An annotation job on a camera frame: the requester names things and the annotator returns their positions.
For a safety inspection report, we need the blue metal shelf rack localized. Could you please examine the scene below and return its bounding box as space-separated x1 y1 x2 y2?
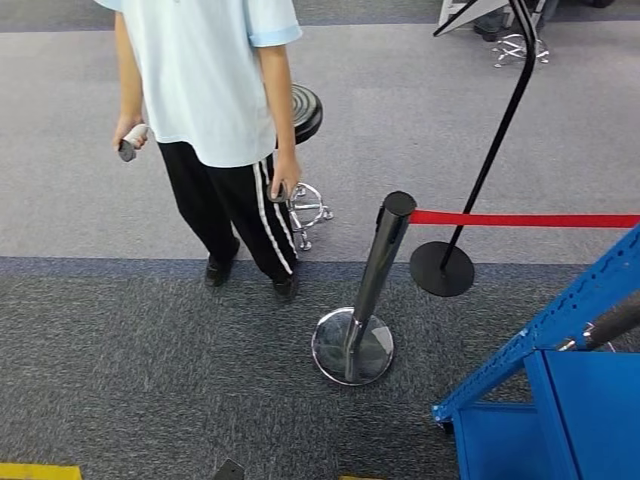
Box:
431 223 640 480

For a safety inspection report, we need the dark stanchion post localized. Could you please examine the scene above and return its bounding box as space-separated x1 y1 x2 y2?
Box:
557 291 640 354

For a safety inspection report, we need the white grey handheld controller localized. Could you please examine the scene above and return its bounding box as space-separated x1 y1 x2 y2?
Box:
117 123 150 164

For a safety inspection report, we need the dark handheld controller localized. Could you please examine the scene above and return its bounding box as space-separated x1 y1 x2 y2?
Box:
266 181 291 205

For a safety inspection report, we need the seated person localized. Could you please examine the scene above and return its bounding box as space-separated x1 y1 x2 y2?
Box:
472 0 562 43

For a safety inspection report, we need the white sign board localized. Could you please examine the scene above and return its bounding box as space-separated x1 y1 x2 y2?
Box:
432 0 511 38

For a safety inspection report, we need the red barrier belt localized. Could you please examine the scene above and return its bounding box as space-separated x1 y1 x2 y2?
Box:
410 209 640 231

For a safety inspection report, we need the standing person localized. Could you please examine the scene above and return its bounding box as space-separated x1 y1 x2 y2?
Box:
94 0 304 301

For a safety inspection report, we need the black stool chrome base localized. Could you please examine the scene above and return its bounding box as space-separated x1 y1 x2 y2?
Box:
275 82 335 253

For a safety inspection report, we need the black round stanchion base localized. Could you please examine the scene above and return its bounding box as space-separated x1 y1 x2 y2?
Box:
408 0 540 299

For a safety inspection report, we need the chrome stanchion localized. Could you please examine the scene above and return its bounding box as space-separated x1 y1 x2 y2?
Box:
310 190 418 388

